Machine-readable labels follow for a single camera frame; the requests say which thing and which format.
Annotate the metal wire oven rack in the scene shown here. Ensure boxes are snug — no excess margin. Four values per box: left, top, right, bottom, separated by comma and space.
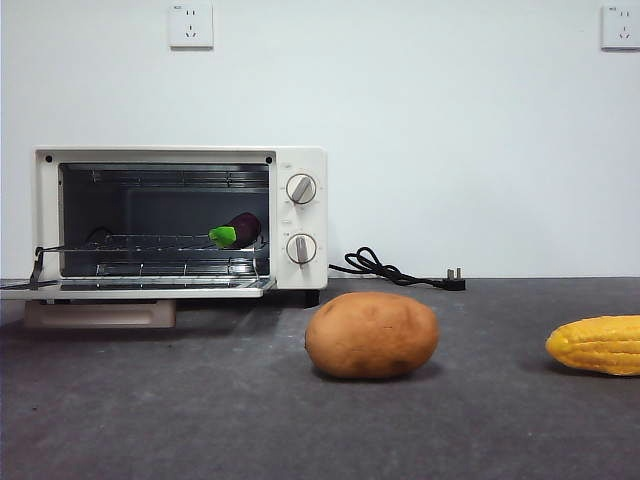
30, 232, 271, 291

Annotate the black power cable with plug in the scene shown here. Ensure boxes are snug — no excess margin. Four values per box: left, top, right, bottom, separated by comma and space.
328, 246, 468, 292

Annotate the white toaster oven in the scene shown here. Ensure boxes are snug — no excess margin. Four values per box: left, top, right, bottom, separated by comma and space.
33, 145, 330, 309

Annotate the white wall socket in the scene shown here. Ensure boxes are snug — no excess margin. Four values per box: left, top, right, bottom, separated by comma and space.
168, 2, 215, 51
600, 5, 640, 51

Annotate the beige oven knob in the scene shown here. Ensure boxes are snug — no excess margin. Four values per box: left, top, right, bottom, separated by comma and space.
285, 232, 318, 269
285, 173, 319, 206

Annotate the brown potato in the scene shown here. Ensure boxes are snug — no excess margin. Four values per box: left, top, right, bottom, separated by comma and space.
305, 291, 440, 379

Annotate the yellow corn cob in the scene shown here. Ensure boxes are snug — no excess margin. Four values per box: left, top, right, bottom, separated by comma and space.
545, 315, 640, 377

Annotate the purple eggplant green stem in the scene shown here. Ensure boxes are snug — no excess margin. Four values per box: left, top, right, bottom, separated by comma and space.
208, 211, 263, 250

